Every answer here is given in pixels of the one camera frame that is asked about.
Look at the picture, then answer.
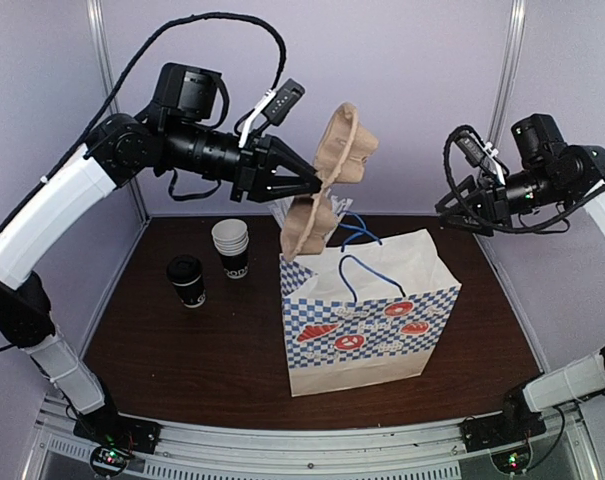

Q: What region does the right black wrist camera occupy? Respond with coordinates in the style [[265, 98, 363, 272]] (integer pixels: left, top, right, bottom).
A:
[[454, 130, 508, 185]]

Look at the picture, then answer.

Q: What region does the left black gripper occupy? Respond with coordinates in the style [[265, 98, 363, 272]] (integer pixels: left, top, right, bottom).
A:
[[161, 117, 323, 202]]

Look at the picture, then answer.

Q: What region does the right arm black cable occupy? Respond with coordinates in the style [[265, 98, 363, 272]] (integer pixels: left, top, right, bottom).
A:
[[442, 124, 605, 236]]

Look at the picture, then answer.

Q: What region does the cardboard cup carrier tray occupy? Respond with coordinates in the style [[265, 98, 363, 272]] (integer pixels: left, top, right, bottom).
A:
[[280, 102, 379, 262]]

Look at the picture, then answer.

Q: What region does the aluminium front frame rail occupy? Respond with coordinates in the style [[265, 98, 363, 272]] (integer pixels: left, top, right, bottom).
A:
[[21, 394, 598, 480]]

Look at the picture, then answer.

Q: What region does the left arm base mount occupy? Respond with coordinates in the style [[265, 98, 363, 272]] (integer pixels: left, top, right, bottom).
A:
[[73, 408, 161, 454]]

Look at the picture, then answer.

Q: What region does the stack of paper cups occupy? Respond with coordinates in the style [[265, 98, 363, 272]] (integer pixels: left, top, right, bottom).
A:
[[211, 218, 249, 280]]

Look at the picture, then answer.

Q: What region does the black coffee cup lid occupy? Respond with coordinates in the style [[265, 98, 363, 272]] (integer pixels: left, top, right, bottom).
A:
[[166, 254, 203, 285]]

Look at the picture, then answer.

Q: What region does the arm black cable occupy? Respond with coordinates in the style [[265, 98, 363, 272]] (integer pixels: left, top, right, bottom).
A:
[[442, 124, 605, 236], [0, 13, 288, 236]]

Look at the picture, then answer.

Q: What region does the bundle of wrapped white straws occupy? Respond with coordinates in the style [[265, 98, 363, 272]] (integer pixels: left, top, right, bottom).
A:
[[267, 195, 353, 227]]

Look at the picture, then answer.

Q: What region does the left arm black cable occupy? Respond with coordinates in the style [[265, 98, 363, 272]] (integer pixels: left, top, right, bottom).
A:
[[0, 13, 288, 236]]

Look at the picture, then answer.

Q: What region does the left aluminium corner post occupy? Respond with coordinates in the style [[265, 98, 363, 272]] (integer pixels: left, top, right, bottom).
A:
[[86, 0, 151, 221]]

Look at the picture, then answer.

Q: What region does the right aluminium corner post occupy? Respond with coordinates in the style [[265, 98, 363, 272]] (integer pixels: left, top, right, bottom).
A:
[[488, 0, 527, 146]]

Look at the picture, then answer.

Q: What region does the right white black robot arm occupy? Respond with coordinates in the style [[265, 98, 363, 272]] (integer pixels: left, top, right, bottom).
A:
[[435, 114, 605, 442]]

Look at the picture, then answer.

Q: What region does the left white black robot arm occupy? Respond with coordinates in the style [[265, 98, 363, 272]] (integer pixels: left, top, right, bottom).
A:
[[0, 63, 320, 444]]

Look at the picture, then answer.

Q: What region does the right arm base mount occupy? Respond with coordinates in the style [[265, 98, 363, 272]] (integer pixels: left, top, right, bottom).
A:
[[460, 413, 546, 453]]

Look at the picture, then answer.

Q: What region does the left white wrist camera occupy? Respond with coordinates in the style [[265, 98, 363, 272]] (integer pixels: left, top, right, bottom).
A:
[[238, 78, 306, 148]]

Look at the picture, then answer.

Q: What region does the single black paper cup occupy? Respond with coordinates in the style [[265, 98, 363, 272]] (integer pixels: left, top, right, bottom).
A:
[[166, 254, 206, 309]]

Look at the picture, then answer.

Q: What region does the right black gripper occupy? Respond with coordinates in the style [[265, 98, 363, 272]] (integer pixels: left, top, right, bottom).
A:
[[436, 163, 570, 236]]

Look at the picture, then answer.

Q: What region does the aluminium corner post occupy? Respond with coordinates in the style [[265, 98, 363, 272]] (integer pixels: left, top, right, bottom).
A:
[[488, 0, 527, 146], [86, 0, 151, 221]]

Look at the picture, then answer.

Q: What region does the checkered paper takeout bag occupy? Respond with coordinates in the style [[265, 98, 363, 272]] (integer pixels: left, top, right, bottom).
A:
[[279, 228, 461, 397]]

